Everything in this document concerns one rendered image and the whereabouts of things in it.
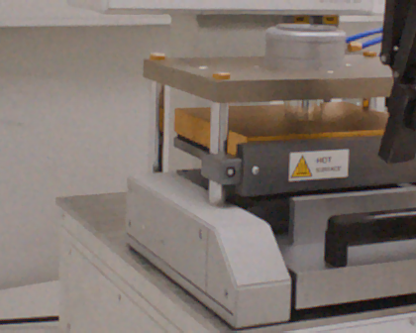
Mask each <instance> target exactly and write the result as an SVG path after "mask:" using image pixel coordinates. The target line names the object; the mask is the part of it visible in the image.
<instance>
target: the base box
mask: <svg viewBox="0 0 416 333"><path fill-rule="evenodd" d="M58 333H211V332H209V331H208V330H207V329H206V328H205V327H203V326H202V325H201V324H200V323H199V322H197V321H196V320H195V319H194V318H193V317H191V316H190V315H189V314H188V313H187V312H185V311H184V310H183V309H182V308H181V307H179V306H178V305H177V304H176V303H175V302H173V301H172V300H171V299H170V298H169V297H167V296H166V295H165V294H164V293H163V292H161V291H160V290H159V289H158V288H157V287H155V286H154V285H153V284H152V283H151V282H149V281H148V280H147V279H146V278H145V277H143V276H142V275H141V274H140V273H138V272H137V271H136V270H135V269H134V268H132V267H131V266H130V265H129V264H128V263H127V262H125V261H124V260H123V259H122V258H121V257H119V256H118V255H117V254H116V253H115V252H113V251H112V250H111V249H110V248H109V247H107V246H106V245H105V244H104V243H103V242H101V241H100V240H99V239H98V238H97V237H95V236H94V235H93V234H92V233H91V232H89V231H88V230H87V229H86V228H85V227H83V226H82V225H81V224H80V223H79V222H77V221H76V220H75V219H74V218H73V217H71V216H70V215H69V214H68V213H67V212H65V211H64V210H63V209H62V208H61V207H60V289H59V314H58Z"/></svg>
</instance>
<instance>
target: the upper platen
mask: <svg viewBox="0 0 416 333"><path fill-rule="evenodd" d="M387 117H388V113H384V112H380V111H377V110H373V109H370V108H366V107H362V106H360V105H356V104H352V103H349V102H321V100H298V101H284V104H268V105H244V106H229V135H228V154H231V155H233V156H236V145H237V144H238V143H252V142H270V141H287V140H305V139H322V138H340V137H356V136H374V135H383V132H384V128H385V124H386V121H387ZM210 124H211V107H193V108H174V117H173V132H174V133H176V137H173V146H174V147H175V148H177V149H179V150H181V151H184V152H186V153H188V154H190V155H191V156H193V157H195V158H197V159H199V160H201V153H202V152H210Z"/></svg>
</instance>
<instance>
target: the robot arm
mask: <svg viewBox="0 0 416 333"><path fill-rule="evenodd" d="M394 47H397V50H395V49H394ZM379 59H380V62H381V63H382V64H383V65H388V66H389V68H390V69H391V71H392V73H391V75H392V79H393V84H392V88H391V91H390V96H389V98H388V102H387V106H386V112H387V113H388V117H387V121H386V124H385V128H384V132H383V135H382V139H381V142H380V146H379V149H378V153H377V156H378V157H380V158H381V159H382V160H384V161H385V162H386V163H387V164H388V165H393V164H398V163H403V162H408V161H412V160H414V158H415V154H416V0H384V10H383V21H382V33H381V44H380V56H379Z"/></svg>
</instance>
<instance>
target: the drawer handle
mask: <svg viewBox="0 0 416 333"><path fill-rule="evenodd" d="M415 239H416V207H412V208H402V209H392V210H381V211H371V212H362V213H351V214H341V215H332V216H330V217H329V218H328V221H327V230H325V240H324V262H326V263H327V264H329V265H331V266H333V267H335V268H339V267H345V266H346V265H347V258H348V247H353V246H362V245H371V244H379V243H388V242H398V241H407V240H415Z"/></svg>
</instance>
